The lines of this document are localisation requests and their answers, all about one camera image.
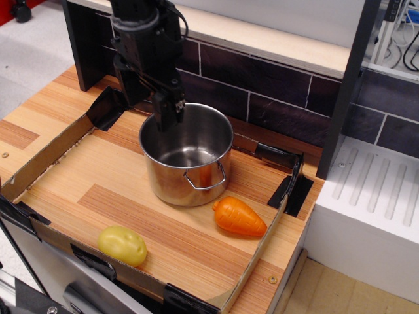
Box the dark right shelf post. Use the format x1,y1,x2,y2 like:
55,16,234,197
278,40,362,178
316,1,384,179

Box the white ribbed drainboard sink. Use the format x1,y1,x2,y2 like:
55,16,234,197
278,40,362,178
304,137,418,302

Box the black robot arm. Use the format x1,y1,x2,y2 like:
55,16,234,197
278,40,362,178
111,1,189,131

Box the cables in background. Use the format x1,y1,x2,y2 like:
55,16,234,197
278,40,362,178
388,0,419,71

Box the light wooden shelf board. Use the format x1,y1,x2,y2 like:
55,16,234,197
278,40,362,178
70,0,351,80

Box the stainless steel pot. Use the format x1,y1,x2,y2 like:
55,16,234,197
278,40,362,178
139,103,234,207

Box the orange plastic carrot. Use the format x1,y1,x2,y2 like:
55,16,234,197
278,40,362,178
212,196,268,236

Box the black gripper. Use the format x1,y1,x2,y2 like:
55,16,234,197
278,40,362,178
111,19,186,132

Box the cardboard fence with black tape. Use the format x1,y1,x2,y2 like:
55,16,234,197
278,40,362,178
1,83,323,313

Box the yellow plastic potato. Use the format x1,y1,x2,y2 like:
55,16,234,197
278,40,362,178
98,226,147,268

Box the black caster wheel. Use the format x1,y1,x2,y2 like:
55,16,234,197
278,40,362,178
10,0,32,23

